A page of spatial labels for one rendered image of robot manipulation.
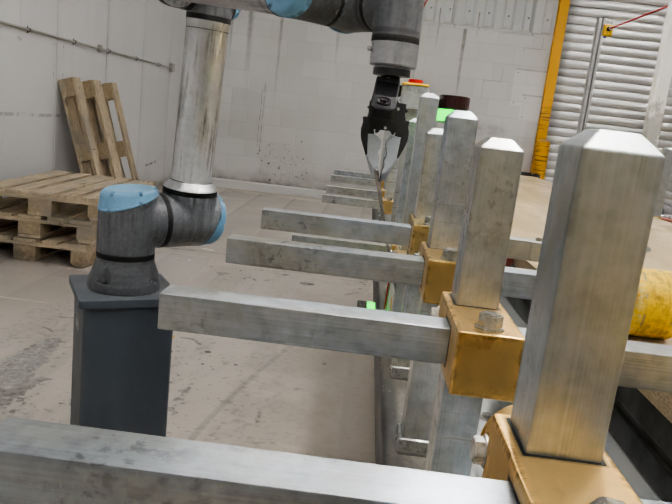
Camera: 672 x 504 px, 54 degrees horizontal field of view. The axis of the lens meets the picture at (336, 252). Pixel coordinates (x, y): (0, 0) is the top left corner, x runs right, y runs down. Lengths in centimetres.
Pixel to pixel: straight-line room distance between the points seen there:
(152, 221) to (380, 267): 109
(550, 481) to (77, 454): 20
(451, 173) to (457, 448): 33
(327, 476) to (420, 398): 56
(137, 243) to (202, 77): 46
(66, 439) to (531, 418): 21
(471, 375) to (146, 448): 27
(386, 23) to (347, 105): 767
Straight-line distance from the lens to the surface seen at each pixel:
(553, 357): 31
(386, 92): 123
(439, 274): 73
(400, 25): 126
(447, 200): 79
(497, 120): 907
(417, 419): 87
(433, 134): 104
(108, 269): 179
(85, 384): 183
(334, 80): 894
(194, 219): 183
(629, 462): 77
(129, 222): 176
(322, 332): 52
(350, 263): 76
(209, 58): 180
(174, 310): 54
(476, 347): 49
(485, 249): 55
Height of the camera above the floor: 111
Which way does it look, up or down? 12 degrees down
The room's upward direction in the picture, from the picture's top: 7 degrees clockwise
